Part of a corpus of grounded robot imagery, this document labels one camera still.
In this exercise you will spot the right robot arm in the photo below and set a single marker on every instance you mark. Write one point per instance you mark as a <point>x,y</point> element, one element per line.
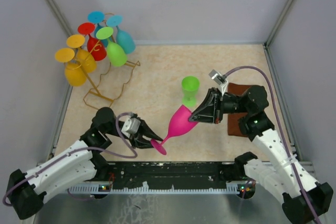
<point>301,196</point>

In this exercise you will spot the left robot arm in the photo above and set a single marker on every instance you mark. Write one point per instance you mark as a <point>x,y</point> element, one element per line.
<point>27,192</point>

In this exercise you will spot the red wine glass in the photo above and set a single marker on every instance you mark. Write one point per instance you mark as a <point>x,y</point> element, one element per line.
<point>94,46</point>

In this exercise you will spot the green wine glass rear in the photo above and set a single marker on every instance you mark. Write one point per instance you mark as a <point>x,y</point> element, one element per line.
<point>115,53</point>

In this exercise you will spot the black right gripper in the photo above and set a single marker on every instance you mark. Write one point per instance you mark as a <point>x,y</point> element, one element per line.
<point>211,109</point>

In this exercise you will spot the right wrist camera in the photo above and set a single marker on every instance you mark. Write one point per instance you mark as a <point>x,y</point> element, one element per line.
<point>220,79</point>

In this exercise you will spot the green wine glass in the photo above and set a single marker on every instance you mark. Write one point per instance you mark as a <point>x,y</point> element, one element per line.
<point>190,87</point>
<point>115,53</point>

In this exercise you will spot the teal wine glass front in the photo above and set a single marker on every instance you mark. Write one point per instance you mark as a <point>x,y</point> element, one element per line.
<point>123,38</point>

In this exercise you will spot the green wine glass front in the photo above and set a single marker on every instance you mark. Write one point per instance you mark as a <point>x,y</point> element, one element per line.
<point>190,87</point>

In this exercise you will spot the orange wine glass rear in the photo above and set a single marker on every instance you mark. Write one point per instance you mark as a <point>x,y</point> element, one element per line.
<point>83,56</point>

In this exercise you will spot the orange wine glass front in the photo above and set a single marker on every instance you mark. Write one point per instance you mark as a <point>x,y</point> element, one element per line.
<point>73,72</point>

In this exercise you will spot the teal wine glass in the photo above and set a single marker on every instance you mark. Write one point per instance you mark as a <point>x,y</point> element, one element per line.
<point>123,38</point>
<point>97,18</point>

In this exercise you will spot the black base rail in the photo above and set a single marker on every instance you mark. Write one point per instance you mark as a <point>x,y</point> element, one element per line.
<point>168,175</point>

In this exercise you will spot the teal wine glass rear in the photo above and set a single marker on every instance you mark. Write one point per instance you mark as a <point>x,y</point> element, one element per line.
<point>97,18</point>

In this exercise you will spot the orange wine glass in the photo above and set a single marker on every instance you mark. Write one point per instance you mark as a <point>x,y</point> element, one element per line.
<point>73,72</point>
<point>83,56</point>

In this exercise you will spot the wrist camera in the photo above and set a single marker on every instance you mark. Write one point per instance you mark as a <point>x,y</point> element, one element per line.
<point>131,125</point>
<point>220,79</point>

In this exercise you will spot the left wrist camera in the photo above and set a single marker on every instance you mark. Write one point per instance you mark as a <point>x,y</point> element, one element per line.
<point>131,125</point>

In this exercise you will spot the brown cloth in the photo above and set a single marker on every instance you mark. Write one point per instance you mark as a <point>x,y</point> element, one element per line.
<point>232,122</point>

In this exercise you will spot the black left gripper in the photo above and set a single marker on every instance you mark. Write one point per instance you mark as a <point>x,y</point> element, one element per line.
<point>138,140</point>

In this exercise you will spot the pink wine glass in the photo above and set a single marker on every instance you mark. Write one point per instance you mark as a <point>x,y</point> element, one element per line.
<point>179,125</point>

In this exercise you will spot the gold wire glass rack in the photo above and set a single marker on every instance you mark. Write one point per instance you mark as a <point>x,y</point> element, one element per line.
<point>107,82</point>

